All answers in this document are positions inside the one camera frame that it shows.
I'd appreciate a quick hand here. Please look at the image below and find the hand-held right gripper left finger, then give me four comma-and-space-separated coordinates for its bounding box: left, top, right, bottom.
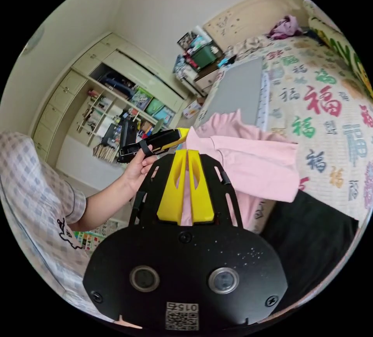
157, 150, 187, 225

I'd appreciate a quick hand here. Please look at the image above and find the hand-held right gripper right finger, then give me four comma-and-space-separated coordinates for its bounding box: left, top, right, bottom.
187, 149, 215, 224

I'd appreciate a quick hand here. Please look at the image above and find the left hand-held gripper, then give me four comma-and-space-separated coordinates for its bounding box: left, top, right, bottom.
116, 128, 191, 164

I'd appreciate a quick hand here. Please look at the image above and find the pink long sleeve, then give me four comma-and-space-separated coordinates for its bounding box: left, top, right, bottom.
180, 109, 301, 234

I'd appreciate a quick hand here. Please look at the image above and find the person's left forearm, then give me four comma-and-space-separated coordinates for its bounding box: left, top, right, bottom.
65, 174, 138, 232

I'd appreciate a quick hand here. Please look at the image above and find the person's left hand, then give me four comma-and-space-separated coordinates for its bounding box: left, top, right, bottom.
123, 147, 164, 195

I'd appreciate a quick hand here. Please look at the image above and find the small white carton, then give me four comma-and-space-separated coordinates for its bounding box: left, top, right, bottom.
183, 101, 204, 119

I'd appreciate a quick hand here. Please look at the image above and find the grey flat board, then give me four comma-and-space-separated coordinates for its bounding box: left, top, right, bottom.
201, 57, 265, 126

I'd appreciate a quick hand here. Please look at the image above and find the nightstand with green bin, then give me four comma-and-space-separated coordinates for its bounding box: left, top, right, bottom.
173, 30, 228, 96

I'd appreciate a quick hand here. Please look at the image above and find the colourful floor mat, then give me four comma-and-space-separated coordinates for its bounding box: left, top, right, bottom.
72, 220, 127, 252

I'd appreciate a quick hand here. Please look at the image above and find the cream cupboard with shelves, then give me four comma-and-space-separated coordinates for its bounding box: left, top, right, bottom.
31, 32, 190, 166

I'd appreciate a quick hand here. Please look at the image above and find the black garment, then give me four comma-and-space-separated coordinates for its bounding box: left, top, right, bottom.
261, 189, 359, 316

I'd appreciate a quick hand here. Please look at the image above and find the bed with printed quilt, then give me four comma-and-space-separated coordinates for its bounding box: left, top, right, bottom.
193, 0, 373, 234

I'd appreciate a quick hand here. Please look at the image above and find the person's body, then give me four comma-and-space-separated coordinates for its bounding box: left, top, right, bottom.
0, 130, 117, 323

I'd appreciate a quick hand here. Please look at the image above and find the pile of clothes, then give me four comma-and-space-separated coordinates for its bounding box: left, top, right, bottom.
266, 15, 304, 39

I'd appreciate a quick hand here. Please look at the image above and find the round ceiling lamp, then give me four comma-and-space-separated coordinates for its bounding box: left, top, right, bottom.
23, 25, 45, 55

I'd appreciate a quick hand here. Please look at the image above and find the green and yellow cushion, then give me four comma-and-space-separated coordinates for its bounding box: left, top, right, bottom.
303, 0, 373, 96

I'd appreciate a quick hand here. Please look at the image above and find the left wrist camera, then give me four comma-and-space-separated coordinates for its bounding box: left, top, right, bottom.
119, 117, 138, 148

